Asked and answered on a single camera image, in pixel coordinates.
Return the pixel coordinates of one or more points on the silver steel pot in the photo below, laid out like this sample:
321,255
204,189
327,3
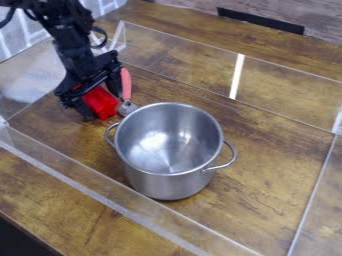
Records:
168,143

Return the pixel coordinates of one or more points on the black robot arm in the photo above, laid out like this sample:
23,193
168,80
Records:
67,20

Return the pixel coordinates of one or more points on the red rectangular block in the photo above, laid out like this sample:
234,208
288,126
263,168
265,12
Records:
102,102

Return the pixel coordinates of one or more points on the black strip on table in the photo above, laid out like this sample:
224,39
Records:
263,21

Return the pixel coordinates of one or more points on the spatula with pink handle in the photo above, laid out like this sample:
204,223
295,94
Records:
128,106

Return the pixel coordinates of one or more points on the clear acrylic enclosure wall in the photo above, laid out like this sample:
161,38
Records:
273,203

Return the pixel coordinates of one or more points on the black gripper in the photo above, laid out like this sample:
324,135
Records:
87,71

